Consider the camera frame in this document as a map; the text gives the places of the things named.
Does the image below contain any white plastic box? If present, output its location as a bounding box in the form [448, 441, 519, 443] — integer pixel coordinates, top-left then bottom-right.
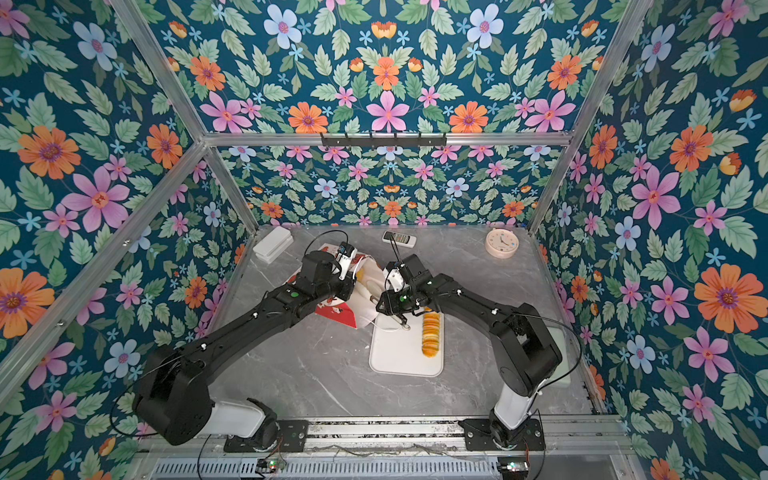
[253, 226, 294, 264]

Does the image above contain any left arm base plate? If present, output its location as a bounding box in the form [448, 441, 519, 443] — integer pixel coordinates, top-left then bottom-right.
[223, 420, 309, 453]

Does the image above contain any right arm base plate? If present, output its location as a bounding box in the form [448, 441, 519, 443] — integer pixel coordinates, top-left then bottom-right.
[458, 418, 546, 452]

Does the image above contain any pink round clock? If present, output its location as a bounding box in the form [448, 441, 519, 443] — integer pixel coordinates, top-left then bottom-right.
[484, 229, 520, 259]

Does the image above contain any black hook rail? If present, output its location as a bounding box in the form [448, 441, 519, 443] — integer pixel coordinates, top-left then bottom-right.
[320, 133, 448, 148]

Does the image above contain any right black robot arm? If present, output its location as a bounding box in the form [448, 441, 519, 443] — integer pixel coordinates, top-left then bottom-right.
[376, 255, 563, 449]

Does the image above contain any long twisted bread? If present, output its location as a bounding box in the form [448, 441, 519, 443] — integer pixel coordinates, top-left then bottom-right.
[421, 311, 442, 358]

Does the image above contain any white rectangular tray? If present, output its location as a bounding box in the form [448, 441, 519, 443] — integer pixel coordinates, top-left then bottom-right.
[369, 313, 444, 377]

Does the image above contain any white remote control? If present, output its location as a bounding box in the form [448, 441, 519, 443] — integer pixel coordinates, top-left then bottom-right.
[382, 231, 417, 249]

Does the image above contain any red white paper bag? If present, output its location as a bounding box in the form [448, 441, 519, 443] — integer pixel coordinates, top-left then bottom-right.
[287, 242, 383, 329]

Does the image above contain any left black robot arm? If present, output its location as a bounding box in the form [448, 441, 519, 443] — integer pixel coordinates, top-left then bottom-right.
[133, 242, 357, 450]

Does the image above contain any pale green object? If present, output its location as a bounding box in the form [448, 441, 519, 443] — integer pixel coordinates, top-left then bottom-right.
[548, 326, 578, 386]

